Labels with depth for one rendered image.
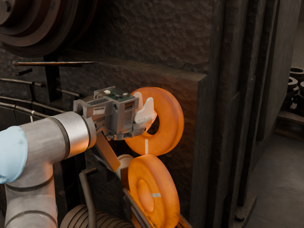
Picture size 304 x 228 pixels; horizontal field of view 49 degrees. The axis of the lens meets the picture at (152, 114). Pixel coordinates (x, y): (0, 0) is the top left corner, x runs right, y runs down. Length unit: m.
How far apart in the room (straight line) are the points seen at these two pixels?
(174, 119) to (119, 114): 0.14
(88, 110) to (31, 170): 0.13
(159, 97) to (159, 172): 0.17
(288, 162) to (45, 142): 1.81
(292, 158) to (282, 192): 0.37
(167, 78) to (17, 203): 0.45
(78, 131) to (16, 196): 0.13
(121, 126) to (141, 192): 0.16
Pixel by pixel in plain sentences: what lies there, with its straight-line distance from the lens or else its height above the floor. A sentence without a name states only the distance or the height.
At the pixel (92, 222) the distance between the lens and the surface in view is 0.84.
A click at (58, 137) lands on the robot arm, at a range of 0.54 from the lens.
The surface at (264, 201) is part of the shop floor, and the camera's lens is 1.84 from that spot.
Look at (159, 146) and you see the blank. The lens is 0.72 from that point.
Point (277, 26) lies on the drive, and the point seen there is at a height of 0.86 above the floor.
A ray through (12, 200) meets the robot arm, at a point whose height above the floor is 0.80.
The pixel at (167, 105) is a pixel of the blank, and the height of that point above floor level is 0.85.
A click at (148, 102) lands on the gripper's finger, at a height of 0.86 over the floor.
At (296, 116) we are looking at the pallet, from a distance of 2.43.
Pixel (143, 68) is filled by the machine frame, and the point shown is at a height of 0.87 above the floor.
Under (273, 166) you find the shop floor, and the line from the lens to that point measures 2.12.
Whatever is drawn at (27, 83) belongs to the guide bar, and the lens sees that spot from 1.15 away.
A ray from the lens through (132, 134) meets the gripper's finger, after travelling 0.64.
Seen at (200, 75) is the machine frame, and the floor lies 0.87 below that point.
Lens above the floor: 1.14
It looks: 26 degrees down
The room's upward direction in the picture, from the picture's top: straight up
